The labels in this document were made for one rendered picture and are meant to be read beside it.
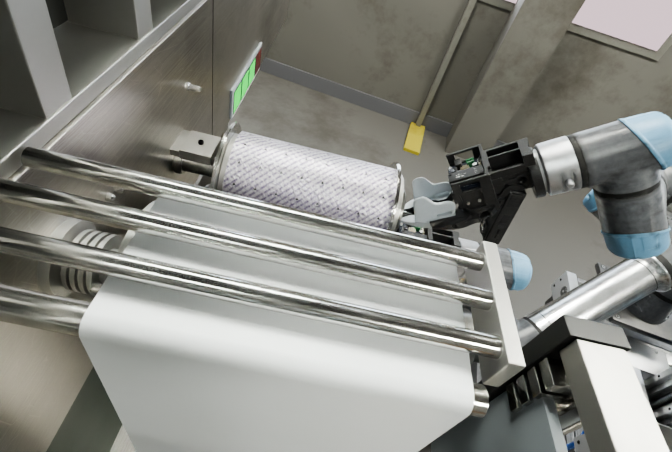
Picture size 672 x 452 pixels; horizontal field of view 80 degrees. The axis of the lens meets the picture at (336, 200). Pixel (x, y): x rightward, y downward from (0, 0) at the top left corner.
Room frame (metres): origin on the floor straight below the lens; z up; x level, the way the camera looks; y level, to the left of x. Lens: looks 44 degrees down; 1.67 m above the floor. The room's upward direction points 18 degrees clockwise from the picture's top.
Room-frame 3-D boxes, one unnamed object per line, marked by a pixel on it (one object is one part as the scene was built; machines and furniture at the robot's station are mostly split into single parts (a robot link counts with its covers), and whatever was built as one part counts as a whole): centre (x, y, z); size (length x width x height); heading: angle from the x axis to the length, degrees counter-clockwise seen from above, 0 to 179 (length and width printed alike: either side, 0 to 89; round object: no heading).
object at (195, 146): (0.43, 0.22, 1.28); 0.06 x 0.05 x 0.02; 96
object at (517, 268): (0.55, -0.34, 1.11); 0.11 x 0.08 x 0.09; 96
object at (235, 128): (0.43, 0.17, 1.25); 0.15 x 0.01 x 0.15; 6
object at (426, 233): (0.53, -0.19, 1.12); 0.12 x 0.08 x 0.09; 96
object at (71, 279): (0.18, 0.18, 1.34); 0.07 x 0.07 x 0.07; 6
